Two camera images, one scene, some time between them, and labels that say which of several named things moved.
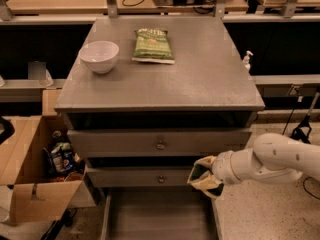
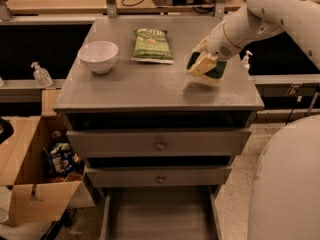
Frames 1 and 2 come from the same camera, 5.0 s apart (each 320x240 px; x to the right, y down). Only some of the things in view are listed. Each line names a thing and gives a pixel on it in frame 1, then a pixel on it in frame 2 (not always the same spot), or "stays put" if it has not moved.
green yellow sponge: x=199 y=170 → x=200 y=64
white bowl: x=100 y=55 stays put
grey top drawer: x=157 y=143 stays put
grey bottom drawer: x=159 y=213 stays put
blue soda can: x=68 y=160 stays put
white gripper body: x=222 y=168 → x=219 y=45
